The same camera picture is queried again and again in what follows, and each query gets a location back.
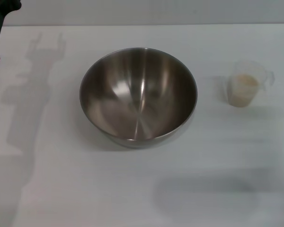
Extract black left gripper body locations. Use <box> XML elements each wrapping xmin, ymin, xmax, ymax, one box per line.
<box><xmin>0</xmin><ymin>0</ymin><xmax>22</xmax><ymax>42</ymax></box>

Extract stainless steel mixing bowl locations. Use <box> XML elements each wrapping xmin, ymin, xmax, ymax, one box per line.
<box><xmin>79</xmin><ymin>47</ymin><xmax>198</xmax><ymax>149</ymax></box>

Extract clear plastic measuring cup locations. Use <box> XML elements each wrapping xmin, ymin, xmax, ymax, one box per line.
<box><xmin>227</xmin><ymin>60</ymin><xmax>275</xmax><ymax>108</ymax></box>

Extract beige rice grains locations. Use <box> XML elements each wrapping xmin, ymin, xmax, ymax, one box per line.
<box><xmin>229</xmin><ymin>73</ymin><xmax>260</xmax><ymax>107</ymax></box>

